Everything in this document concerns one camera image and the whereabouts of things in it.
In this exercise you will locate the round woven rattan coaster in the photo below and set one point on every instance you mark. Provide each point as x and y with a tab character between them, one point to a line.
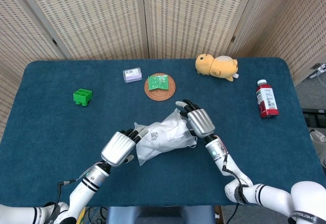
160	95

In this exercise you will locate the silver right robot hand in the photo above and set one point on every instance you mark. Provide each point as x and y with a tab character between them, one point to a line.
201	122

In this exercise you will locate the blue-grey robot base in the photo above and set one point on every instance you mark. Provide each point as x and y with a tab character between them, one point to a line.
160	216

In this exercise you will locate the red drink bottle white cap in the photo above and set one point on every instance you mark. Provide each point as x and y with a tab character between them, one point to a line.
266	101

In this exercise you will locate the white power strip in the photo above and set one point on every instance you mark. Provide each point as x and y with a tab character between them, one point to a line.
321	68

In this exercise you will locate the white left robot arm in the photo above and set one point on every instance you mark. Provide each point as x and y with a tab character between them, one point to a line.
84	191

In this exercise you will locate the black floor pedal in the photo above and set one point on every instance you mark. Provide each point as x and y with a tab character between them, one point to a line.
315	114

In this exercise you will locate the green snack packet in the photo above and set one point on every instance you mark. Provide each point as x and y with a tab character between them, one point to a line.
158	82

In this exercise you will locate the yellow plush toy animal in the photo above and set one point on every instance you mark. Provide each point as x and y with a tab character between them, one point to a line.
219	67

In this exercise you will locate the green toy building block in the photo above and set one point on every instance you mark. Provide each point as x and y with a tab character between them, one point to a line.
82	95

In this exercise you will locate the blue table cover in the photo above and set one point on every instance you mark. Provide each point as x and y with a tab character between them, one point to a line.
51	132

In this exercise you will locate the clear plastic zip bag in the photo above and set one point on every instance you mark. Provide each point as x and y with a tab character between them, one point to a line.
142	157

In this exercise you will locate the small metal screen hinge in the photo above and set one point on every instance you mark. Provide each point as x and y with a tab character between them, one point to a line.
233	39
54	42

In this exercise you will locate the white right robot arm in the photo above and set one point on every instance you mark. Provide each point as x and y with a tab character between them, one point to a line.
267	193

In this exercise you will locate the clear box with purple contents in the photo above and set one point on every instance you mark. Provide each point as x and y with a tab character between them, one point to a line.
132	75

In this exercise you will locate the yellow floor strip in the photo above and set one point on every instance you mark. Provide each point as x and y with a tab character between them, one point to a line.
82	217

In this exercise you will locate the woven folding screen panel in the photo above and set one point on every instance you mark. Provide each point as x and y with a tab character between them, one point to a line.
193	17
20	30
96	17
287	25

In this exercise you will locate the white clothes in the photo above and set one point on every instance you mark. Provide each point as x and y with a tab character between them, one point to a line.
170	135

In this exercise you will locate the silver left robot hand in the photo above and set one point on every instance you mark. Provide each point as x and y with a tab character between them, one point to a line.
117	149

